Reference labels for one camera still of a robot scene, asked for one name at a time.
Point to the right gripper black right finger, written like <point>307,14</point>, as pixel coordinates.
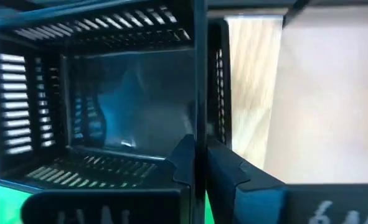
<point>224,180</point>

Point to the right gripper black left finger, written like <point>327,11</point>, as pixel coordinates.
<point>183,161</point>

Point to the black plastic basket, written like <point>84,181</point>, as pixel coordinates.
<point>124,93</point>

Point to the green plastic basket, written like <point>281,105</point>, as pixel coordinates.
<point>0,205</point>

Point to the brown table mat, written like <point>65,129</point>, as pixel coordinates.
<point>327,109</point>

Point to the black aluminium table frame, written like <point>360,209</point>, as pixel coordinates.
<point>252,3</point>

